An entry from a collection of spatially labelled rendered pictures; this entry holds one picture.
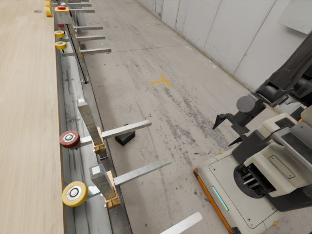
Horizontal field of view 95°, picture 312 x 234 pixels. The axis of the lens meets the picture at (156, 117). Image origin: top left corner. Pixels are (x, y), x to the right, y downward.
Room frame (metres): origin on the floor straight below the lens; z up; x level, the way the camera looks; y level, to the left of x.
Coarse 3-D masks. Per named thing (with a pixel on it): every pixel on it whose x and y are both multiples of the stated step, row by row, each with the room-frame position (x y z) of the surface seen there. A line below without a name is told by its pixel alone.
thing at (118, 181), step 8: (160, 160) 0.30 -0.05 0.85; (168, 160) 0.30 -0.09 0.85; (144, 168) 0.25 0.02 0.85; (152, 168) 0.25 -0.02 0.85; (160, 168) 0.27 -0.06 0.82; (120, 176) 0.20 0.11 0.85; (128, 176) 0.20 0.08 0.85; (136, 176) 0.21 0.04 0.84; (120, 184) 0.17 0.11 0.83; (88, 192) 0.12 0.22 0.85; (96, 192) 0.12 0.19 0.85
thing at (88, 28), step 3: (75, 27) 1.66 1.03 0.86; (78, 27) 1.68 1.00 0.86; (81, 27) 1.69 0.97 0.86; (84, 27) 1.71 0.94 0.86; (87, 27) 1.72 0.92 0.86; (90, 27) 1.74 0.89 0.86; (93, 27) 1.76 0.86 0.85; (96, 27) 1.77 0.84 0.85; (99, 27) 1.79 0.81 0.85; (102, 27) 1.81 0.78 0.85; (63, 30) 1.59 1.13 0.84; (78, 30) 1.67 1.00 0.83; (81, 30) 1.69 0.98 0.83
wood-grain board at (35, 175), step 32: (0, 0) 2.02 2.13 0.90; (32, 0) 2.21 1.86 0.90; (0, 32) 1.21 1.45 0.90; (32, 32) 1.30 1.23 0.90; (0, 64) 0.77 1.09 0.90; (32, 64) 0.83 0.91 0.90; (0, 96) 0.50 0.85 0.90; (32, 96) 0.53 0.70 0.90; (0, 128) 0.31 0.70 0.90; (32, 128) 0.33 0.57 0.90; (0, 160) 0.17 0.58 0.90; (32, 160) 0.19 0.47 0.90; (0, 192) 0.07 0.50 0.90; (32, 192) 0.08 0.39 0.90; (0, 224) -0.01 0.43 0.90; (32, 224) 0.00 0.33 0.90; (64, 224) 0.01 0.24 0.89
